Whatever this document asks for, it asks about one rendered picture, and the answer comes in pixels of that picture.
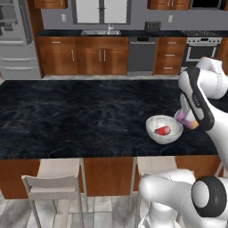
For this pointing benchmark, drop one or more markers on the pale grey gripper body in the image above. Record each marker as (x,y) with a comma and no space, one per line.
(185,107)

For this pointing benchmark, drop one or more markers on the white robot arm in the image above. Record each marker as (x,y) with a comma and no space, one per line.
(181,196)

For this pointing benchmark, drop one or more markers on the white bowl with ice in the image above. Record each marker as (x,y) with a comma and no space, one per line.
(164,139)

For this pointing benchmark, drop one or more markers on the grey fridge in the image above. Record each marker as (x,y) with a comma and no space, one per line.
(14,56)

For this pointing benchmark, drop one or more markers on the purple and orange soda can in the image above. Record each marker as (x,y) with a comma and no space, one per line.
(187,121)

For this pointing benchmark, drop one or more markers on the red soda can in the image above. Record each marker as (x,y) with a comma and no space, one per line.
(162,130)

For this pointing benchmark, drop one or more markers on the wooden drawer stack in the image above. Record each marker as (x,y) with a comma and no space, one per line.
(169,56)

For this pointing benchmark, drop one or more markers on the steel oven with hob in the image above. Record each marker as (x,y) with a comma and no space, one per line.
(201,49)

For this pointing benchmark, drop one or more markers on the pale bar stool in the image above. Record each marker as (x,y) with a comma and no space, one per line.
(154,164)
(53,184)

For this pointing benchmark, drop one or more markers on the grey dishwasher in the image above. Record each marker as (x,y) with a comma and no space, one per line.
(142,56)

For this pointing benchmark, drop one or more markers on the narrow wooden base cupboard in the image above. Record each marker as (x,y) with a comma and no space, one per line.
(223,49)

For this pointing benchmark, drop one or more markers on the dark toaster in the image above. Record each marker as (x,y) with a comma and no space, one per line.
(152,26)

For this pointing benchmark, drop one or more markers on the black microwave oven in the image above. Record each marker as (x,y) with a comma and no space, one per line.
(207,3)

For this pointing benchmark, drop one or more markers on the wooden base cupboard run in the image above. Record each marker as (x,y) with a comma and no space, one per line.
(86,59)

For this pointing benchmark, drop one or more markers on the steel tap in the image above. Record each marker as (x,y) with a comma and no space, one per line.
(109,26)

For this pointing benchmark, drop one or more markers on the wooden island with dark top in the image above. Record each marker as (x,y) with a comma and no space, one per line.
(74,118)

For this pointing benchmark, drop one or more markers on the steel sink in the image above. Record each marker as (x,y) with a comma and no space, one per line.
(99,32)

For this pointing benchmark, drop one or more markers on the white wall socket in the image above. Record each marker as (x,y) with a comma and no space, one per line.
(170,18)
(63,17)

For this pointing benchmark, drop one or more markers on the wooden wall cupboard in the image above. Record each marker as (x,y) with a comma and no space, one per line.
(50,3)
(166,4)

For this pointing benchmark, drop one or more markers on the window with grey frame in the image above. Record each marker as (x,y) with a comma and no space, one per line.
(89,12)

